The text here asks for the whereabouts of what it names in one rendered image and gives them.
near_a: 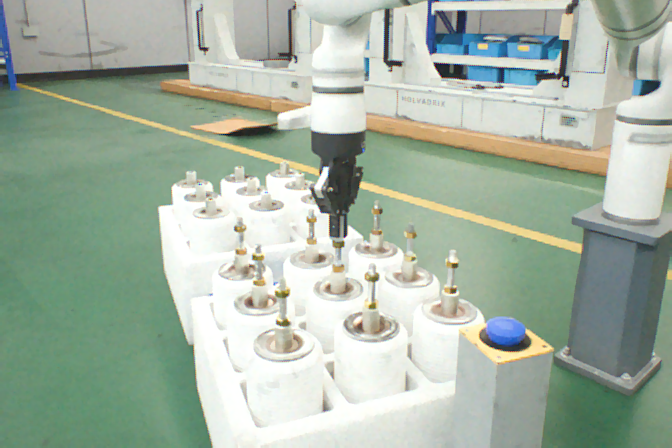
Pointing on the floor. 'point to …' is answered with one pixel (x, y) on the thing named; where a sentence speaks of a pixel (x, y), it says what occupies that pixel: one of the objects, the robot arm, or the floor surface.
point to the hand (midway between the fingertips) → (338, 225)
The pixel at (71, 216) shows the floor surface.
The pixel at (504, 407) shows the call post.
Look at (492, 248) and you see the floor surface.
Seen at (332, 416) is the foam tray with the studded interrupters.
